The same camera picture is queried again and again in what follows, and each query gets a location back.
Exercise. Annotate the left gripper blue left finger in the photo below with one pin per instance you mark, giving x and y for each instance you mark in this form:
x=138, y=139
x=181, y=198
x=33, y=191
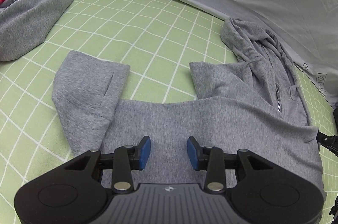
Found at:
x=143, y=150

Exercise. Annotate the grey sweatpants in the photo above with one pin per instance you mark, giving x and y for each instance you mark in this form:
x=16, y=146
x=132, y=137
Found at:
x=26, y=23

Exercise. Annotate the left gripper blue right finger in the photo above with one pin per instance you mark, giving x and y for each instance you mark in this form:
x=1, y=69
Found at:
x=195, y=153

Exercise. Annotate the grey zip hoodie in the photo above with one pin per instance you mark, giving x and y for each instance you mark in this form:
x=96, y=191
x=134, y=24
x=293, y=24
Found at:
x=255, y=103

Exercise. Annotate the green grid mat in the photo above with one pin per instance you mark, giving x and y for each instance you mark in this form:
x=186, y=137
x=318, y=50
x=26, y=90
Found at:
x=156, y=38

